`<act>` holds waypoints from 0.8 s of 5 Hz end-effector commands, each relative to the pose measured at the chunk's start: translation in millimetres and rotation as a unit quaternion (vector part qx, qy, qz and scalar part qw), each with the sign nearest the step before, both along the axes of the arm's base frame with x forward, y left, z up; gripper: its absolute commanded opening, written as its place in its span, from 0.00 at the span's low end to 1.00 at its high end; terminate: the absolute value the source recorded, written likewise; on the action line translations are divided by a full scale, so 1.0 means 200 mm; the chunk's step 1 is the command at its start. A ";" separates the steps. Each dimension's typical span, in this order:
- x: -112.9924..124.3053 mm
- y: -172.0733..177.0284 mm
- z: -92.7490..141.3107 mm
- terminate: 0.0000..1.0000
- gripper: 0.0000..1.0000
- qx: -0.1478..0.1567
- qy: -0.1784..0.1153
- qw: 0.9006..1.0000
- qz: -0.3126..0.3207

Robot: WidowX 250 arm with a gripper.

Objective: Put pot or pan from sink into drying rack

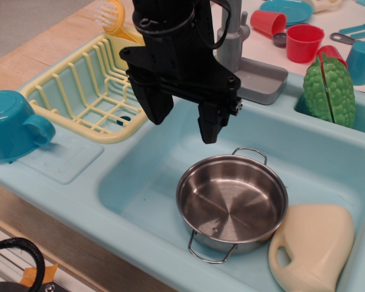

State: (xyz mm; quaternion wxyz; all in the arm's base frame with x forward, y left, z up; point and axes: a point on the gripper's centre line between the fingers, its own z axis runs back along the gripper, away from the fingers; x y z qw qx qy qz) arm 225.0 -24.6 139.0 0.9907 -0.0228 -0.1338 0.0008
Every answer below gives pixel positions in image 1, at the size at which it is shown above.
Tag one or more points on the grey measuring spoon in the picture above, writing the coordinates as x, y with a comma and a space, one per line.
344, 39

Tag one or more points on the yellow dish brush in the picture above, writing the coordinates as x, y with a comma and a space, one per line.
110, 15

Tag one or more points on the grey toy faucet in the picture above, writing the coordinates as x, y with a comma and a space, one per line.
260, 82

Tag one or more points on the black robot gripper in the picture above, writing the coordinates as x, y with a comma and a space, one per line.
183, 66

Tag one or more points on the yellow dish drying rack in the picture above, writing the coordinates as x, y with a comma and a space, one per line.
89, 93

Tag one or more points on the green toy vegetable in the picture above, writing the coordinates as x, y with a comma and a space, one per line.
328, 91

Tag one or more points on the light blue toy sink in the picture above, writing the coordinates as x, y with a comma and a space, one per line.
119, 200

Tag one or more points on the teal plastic spatula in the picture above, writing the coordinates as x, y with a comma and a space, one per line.
356, 31

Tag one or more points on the blue plastic mug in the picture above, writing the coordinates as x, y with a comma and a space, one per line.
21, 129

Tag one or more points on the stainless steel pot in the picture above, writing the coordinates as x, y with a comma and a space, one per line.
231, 203

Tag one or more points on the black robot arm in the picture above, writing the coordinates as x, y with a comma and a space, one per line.
174, 17

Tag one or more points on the blue plastic cup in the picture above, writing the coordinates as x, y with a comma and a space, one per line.
356, 63

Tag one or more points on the red cup lying down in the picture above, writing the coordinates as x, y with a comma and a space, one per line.
268, 23

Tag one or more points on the cream plastic jug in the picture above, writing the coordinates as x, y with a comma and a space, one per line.
311, 246

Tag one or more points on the red upright cup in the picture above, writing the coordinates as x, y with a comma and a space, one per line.
303, 42

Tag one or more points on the red cup behind vegetable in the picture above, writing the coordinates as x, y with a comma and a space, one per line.
331, 51

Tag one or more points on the teal plastic plate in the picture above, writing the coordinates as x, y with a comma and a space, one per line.
296, 12

